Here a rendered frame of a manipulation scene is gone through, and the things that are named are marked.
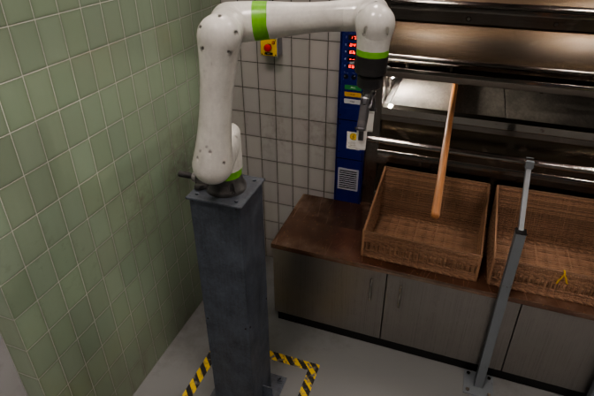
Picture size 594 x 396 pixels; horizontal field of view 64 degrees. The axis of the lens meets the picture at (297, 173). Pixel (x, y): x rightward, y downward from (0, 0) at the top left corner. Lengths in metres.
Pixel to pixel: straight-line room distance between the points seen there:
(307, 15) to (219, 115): 0.39
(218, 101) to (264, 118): 1.41
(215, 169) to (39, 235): 0.69
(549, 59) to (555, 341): 1.27
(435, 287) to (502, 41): 1.17
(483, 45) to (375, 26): 1.15
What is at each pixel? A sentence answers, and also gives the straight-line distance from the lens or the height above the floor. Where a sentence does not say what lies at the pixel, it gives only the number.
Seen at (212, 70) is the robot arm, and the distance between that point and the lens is 1.37.
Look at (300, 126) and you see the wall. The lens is 2.73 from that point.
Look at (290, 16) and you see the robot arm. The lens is 1.48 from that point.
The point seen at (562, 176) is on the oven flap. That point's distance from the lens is 2.66.
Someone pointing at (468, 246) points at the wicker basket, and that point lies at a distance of 2.60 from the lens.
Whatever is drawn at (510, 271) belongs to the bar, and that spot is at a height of 0.76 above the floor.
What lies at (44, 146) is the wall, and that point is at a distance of 1.81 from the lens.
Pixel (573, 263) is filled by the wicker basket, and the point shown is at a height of 0.59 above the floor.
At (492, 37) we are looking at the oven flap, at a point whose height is 1.57.
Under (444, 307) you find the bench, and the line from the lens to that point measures 2.48.
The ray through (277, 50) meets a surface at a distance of 2.56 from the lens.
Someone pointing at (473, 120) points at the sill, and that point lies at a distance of 2.54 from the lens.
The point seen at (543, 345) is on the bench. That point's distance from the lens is 2.59.
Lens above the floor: 2.11
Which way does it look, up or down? 29 degrees down
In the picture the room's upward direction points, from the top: straight up
